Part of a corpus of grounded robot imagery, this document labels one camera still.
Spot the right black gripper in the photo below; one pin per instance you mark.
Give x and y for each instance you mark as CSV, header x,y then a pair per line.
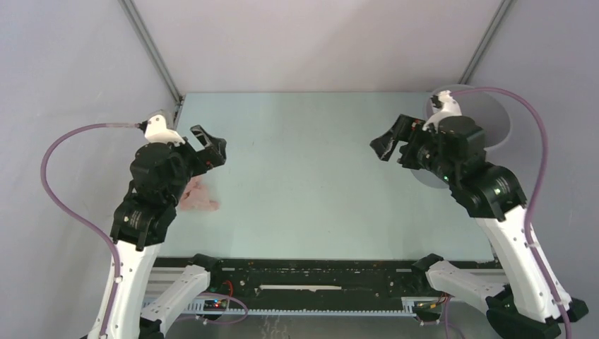
x,y
406,128

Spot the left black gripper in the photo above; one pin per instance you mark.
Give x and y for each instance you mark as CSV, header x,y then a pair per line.
x,y
207,158

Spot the pink plastic trash bag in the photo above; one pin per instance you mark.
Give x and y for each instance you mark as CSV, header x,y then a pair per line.
x,y
196,197

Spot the grey plastic trash bin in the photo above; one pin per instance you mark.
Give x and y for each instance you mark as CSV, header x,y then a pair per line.
x,y
485,110

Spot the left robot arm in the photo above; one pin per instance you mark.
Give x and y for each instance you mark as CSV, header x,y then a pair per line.
x,y
160,172

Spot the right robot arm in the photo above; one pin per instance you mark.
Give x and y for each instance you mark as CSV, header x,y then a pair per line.
x,y
454,151

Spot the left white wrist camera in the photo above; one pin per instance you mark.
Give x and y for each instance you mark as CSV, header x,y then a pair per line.
x,y
158,129

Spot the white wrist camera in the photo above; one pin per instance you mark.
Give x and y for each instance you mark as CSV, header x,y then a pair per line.
x,y
444,105
158,129

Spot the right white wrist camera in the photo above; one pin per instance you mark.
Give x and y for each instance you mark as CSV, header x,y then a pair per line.
x,y
444,105

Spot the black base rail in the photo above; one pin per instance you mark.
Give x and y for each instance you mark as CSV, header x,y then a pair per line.
x,y
309,283

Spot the white cable duct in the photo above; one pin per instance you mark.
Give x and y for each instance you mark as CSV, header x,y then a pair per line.
x,y
205,307

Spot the left aluminium frame post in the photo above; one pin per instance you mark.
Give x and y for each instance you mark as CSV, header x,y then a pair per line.
x,y
137,22

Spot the aluminium frame post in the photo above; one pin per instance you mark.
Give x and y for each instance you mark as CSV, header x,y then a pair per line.
x,y
137,22
498,18

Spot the right aluminium frame post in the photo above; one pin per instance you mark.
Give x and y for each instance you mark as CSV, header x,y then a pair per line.
x,y
498,18

